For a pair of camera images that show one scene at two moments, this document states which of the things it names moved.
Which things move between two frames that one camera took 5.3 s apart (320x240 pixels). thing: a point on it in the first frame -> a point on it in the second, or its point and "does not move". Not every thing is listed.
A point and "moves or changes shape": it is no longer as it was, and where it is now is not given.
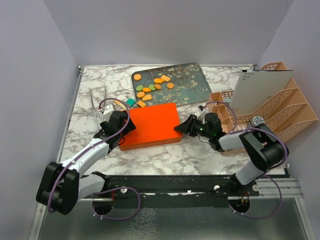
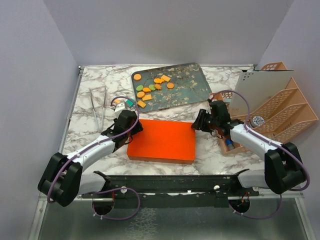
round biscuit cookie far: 137,76 does not move
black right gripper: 187,126 -> 199,124
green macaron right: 152,87 does not move
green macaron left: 139,88 does not move
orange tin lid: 155,126 moves or changes shape
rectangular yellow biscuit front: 141,103 does not move
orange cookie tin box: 140,144 -> 158,160
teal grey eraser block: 130,102 does not move
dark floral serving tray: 180,84 does not move
